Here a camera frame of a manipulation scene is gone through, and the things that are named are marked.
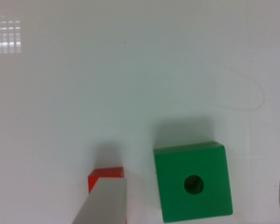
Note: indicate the cream gripper left finger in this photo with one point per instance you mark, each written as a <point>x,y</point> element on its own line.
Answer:
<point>106,204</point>

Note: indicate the green block with hole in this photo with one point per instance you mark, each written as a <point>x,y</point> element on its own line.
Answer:
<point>193,181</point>

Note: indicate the red block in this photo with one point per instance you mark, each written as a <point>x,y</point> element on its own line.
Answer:
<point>113,172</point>

